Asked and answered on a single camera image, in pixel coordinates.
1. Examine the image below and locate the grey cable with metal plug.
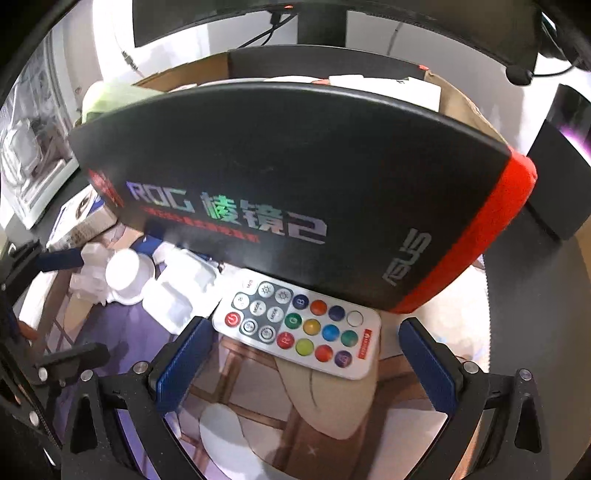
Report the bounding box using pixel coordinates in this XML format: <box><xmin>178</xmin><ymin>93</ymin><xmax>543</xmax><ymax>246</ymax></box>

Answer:
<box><xmin>117</xmin><ymin>39</ymin><xmax>144</xmax><ymax>77</ymax></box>

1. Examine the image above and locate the blue white eye-print box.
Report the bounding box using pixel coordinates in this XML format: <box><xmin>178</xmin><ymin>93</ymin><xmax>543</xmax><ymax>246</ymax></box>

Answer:
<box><xmin>46</xmin><ymin>187</ymin><xmax>118</xmax><ymax>252</ymax></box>

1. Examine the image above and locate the white long carton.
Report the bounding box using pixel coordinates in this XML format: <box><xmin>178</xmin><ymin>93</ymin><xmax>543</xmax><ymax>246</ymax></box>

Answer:
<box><xmin>330</xmin><ymin>74</ymin><xmax>441</xmax><ymax>112</ymax></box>

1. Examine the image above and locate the white plastic cup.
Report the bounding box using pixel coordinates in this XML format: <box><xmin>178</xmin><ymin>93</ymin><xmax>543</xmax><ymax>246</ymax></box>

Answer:
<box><xmin>105</xmin><ymin>249</ymin><xmax>155</xmax><ymax>306</ymax></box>

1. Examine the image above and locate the black curved monitor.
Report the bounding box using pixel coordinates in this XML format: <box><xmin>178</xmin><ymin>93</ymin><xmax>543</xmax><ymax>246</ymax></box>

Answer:
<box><xmin>131</xmin><ymin>0</ymin><xmax>541</xmax><ymax>70</ymax></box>

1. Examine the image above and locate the white computer case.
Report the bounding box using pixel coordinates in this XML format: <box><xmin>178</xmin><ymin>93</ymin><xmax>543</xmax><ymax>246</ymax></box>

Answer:
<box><xmin>0</xmin><ymin>60</ymin><xmax>81</xmax><ymax>229</ymax></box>

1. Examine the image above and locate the black headset with microphone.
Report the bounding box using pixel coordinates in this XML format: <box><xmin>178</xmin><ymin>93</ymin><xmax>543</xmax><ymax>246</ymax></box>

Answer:
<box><xmin>505</xmin><ymin>0</ymin><xmax>591</xmax><ymax>86</ymax></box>

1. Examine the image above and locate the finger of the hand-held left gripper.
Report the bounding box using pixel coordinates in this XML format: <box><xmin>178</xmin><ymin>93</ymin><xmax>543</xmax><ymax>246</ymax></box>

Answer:
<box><xmin>28</xmin><ymin>342</ymin><xmax>112</xmax><ymax>384</ymax></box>
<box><xmin>7</xmin><ymin>240</ymin><xmax>86</xmax><ymax>278</ymax></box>

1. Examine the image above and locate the black and red cardboard box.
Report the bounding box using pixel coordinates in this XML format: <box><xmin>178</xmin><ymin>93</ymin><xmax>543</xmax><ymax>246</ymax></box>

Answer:
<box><xmin>68</xmin><ymin>44</ymin><xmax>539</xmax><ymax>315</ymax></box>

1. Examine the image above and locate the printed desk mat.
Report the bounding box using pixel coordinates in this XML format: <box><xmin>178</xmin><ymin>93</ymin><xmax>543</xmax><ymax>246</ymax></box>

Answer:
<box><xmin>14</xmin><ymin>222</ymin><xmax>490</xmax><ymax>480</ymax></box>

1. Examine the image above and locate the white colour-button remote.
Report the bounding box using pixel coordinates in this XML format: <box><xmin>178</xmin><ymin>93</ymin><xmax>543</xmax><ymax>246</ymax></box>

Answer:
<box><xmin>211</xmin><ymin>272</ymin><xmax>383</xmax><ymax>381</ymax></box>

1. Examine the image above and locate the small white plastic blister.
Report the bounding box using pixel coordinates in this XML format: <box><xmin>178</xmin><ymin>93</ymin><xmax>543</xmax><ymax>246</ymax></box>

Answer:
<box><xmin>69</xmin><ymin>244</ymin><xmax>116</xmax><ymax>305</ymax></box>

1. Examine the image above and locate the black cylindrical speaker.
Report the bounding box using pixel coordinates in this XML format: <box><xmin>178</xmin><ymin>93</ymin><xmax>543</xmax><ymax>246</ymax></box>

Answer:
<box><xmin>526</xmin><ymin>83</ymin><xmax>591</xmax><ymax>241</ymax></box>

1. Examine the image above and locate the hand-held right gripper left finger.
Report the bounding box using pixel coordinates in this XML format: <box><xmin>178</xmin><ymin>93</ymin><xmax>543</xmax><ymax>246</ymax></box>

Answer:
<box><xmin>62</xmin><ymin>316</ymin><xmax>215</xmax><ymax>480</ymax></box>

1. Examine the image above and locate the black cable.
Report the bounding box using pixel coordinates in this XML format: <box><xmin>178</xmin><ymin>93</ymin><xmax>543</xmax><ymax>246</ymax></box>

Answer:
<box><xmin>238</xmin><ymin>9</ymin><xmax>289</xmax><ymax>49</ymax></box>

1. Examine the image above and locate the white folded cloth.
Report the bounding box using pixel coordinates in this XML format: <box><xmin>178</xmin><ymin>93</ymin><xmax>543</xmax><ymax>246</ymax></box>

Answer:
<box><xmin>142</xmin><ymin>247</ymin><xmax>222</xmax><ymax>334</ymax></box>

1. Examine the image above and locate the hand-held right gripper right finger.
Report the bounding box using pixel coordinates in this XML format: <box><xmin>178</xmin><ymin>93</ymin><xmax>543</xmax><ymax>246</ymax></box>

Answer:
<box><xmin>398</xmin><ymin>318</ymin><xmax>550</xmax><ymax>480</ymax></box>

